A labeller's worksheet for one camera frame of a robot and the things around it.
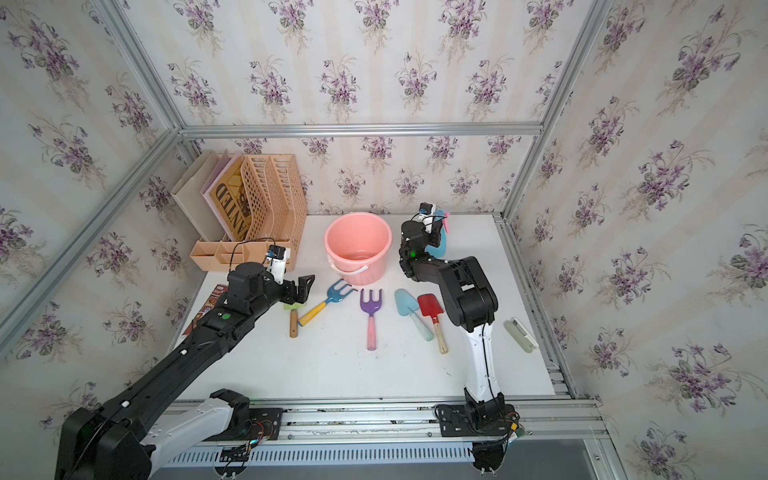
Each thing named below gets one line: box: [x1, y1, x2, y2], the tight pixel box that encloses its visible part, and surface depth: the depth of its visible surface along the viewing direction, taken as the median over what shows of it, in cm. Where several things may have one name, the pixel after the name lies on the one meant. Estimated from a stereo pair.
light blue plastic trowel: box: [394, 288, 434, 342], surface depth 96 cm
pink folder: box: [200, 149, 241, 241], surface depth 92 cm
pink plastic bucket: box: [324, 212, 393, 286], surface depth 95 cm
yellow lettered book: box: [209, 156, 252, 242], surface depth 100 cm
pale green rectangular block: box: [503, 317, 539, 353], surface depth 88 cm
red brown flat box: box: [182, 284, 229, 337], surface depth 97 cm
